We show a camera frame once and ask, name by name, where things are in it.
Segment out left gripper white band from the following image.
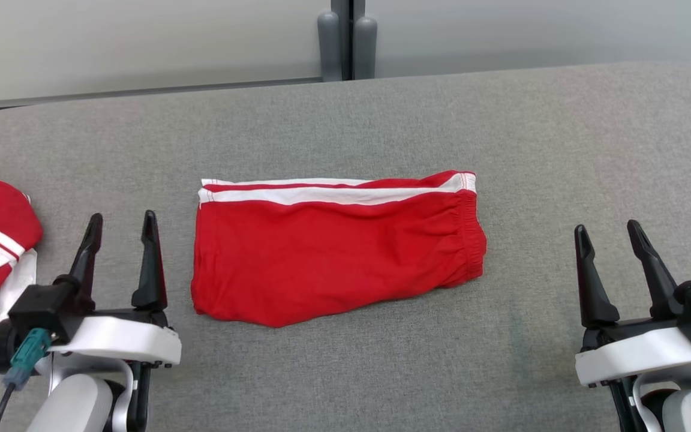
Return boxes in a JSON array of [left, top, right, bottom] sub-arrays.
[[50, 210, 182, 368]]

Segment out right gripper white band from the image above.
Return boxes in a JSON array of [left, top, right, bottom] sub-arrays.
[[574, 219, 691, 388]]

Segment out red shorts white side stripes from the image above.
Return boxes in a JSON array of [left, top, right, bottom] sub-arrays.
[[190, 170, 488, 329]]

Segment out teal left camera connector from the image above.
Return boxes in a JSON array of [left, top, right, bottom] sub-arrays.
[[2, 328, 53, 392]]

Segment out grey partition base rail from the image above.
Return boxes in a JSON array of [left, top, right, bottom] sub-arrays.
[[0, 76, 324, 112]]

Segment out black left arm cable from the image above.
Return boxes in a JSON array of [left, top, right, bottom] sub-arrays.
[[0, 383, 17, 432]]

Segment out grey partition post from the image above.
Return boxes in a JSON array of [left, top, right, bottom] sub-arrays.
[[330, 0, 368, 81]]

